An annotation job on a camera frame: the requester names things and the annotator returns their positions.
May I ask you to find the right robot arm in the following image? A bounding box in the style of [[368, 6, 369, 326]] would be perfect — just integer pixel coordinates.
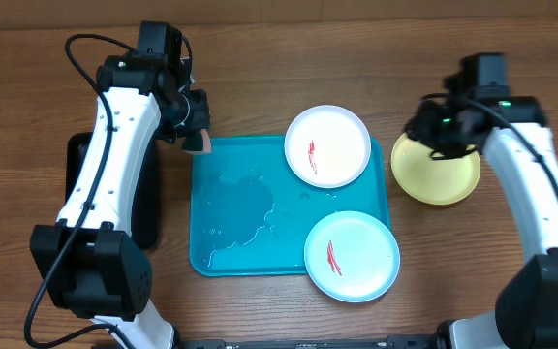
[[404, 93, 558, 348]]

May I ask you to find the green and pink sponge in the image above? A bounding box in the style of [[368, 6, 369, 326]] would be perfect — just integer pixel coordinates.
[[182, 129, 211, 155]]

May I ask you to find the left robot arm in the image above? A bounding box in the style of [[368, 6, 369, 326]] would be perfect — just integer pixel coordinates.
[[23, 50, 210, 348]]

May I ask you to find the black plastic tray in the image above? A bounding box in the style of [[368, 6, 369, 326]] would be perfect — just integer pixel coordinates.
[[65, 132, 161, 250]]

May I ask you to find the light blue plate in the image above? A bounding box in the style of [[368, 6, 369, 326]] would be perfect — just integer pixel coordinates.
[[304, 211, 401, 303]]

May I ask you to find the teal plastic tray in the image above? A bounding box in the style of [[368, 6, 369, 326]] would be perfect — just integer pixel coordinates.
[[189, 135, 390, 277]]

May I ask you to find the white plate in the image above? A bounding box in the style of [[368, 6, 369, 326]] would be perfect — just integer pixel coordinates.
[[284, 105, 371, 189]]

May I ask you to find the yellow-green rimmed plate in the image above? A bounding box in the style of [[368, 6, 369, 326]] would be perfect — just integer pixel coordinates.
[[390, 134, 481, 206]]

